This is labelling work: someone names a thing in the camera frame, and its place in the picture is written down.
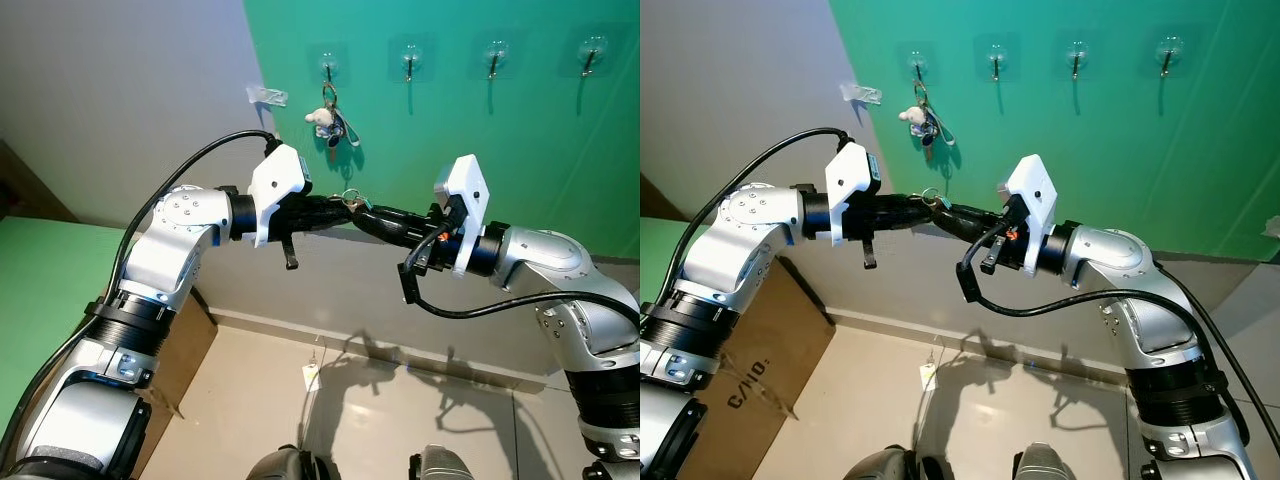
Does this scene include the clear adhesive metal hook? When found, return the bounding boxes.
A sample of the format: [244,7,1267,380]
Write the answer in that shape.
[978,38,1013,86]
[1150,30,1189,81]
[900,42,933,86]
[1060,36,1096,83]
[573,33,611,81]
[478,38,513,83]
[392,38,429,86]
[312,42,346,86]

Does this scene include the key bunch with white figurine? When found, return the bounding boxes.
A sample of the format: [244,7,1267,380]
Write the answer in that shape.
[897,80,956,163]
[305,80,363,166]

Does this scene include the brown cardboard box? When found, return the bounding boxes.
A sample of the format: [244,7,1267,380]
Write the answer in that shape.
[690,258,836,480]
[130,290,219,476]

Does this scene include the green corrugated plastic board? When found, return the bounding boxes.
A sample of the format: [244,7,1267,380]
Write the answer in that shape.
[0,215,126,431]
[640,215,701,301]

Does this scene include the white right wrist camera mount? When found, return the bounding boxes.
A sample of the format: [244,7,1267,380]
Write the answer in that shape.
[433,155,491,276]
[998,153,1059,276]

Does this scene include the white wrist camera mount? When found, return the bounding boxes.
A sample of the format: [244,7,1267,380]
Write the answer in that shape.
[824,140,883,246]
[998,153,1059,276]
[433,155,491,276]
[247,143,313,248]

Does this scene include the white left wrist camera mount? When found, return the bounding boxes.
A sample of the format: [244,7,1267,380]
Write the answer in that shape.
[247,143,313,248]
[824,140,883,246]

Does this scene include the green wall board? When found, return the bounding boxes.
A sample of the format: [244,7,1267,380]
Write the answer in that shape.
[243,0,641,263]
[828,0,1280,263]

